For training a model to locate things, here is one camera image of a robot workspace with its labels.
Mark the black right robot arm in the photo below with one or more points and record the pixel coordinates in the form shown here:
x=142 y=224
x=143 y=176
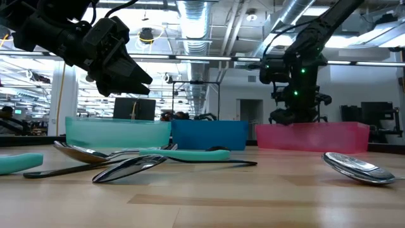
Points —
x=329 y=19

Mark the black stand frame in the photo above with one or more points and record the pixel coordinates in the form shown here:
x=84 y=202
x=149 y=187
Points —
x=196 y=82

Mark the black metal spoon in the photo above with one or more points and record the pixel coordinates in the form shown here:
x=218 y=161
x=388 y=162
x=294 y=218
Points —
x=126 y=168
x=218 y=148
x=57 y=172

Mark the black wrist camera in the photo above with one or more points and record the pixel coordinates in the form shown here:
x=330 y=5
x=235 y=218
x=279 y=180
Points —
x=106 y=35
x=272 y=71

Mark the blue plastic bin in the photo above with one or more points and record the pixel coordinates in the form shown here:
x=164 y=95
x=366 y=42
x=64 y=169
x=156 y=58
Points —
x=209 y=134

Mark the black background robot arm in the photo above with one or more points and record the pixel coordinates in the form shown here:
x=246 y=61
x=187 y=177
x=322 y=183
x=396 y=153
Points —
x=205 y=117

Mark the long ceiling light bar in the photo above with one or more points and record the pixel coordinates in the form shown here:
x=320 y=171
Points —
x=202 y=58

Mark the round ceiling sensor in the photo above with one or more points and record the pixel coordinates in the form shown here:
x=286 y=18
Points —
x=251 y=16

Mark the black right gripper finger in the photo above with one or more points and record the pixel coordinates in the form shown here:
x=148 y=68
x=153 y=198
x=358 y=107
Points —
x=307 y=115
x=283 y=116

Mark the grey door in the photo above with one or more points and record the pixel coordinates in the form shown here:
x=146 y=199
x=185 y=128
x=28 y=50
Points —
x=251 y=117

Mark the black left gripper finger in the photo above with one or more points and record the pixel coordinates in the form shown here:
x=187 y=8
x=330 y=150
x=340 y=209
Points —
x=133 y=73
x=123 y=88

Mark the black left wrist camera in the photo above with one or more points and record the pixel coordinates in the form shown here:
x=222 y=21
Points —
x=106 y=35

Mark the translucent teal plastic bin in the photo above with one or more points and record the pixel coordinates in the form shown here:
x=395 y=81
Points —
x=117 y=131

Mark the smooth silver ventilation duct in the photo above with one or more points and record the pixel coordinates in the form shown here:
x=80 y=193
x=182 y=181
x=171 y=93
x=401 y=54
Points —
x=278 y=16

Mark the person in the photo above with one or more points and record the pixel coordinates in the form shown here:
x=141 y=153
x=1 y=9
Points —
x=7 y=112
x=181 y=115

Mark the wide ribbed silver duct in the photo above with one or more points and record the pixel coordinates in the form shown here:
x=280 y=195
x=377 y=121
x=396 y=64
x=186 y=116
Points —
x=193 y=19

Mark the translucent pink plastic bin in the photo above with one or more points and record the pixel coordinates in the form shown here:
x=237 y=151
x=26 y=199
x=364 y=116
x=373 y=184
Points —
x=341 y=137

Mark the green exit sign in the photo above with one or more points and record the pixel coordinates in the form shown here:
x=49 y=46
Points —
x=18 y=111

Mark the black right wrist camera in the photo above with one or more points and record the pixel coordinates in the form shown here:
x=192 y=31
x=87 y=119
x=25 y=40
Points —
x=272 y=71

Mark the white column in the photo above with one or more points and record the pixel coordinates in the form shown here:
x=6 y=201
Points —
x=68 y=104

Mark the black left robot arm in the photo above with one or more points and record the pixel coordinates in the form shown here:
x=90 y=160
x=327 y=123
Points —
x=31 y=28

